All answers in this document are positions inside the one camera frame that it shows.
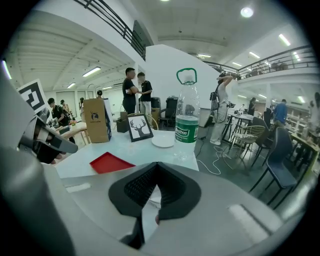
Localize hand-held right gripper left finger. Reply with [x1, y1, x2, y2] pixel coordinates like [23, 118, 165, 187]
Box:
[49, 161, 159, 252]

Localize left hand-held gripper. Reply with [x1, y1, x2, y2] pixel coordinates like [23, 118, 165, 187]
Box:
[16, 78, 79, 165]

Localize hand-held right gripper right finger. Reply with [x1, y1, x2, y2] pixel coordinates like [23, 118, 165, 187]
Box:
[142, 161, 301, 256]

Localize red tray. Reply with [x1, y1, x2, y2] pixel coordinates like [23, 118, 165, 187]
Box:
[89, 151, 137, 175]

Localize person's left hand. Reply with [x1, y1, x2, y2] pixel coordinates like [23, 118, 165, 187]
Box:
[51, 152, 66, 165]

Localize brown paper bag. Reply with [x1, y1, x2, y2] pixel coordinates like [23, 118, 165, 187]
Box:
[83, 84, 111, 144]

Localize dark blue paper bag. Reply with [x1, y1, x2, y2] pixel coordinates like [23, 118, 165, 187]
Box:
[102, 98, 113, 138]

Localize pale blue tablecloth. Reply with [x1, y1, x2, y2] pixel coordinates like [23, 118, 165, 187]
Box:
[55, 128, 200, 180]

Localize dark brown box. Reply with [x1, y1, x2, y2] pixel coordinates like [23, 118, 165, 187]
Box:
[116, 117, 131, 133]

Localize clear bottle green label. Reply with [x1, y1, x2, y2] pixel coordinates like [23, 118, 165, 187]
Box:
[174, 67, 201, 151]

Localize white plate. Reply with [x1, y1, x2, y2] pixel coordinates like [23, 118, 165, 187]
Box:
[151, 134, 176, 148]

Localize blue chair black legs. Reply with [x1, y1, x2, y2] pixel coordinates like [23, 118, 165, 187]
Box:
[248, 126, 301, 210]

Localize black metal chair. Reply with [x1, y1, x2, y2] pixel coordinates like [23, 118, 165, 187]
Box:
[251, 116, 276, 168]

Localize yellow table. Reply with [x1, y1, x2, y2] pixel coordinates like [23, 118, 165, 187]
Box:
[291, 132, 320, 176]

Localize white floor cable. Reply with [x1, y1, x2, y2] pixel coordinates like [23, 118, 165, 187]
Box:
[195, 136, 235, 175]

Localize gold wire chair patterned cushion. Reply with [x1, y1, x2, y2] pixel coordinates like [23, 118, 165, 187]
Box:
[228, 124, 267, 171]

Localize black deer picture frame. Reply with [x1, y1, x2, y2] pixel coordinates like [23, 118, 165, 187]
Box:
[126, 112, 154, 143]

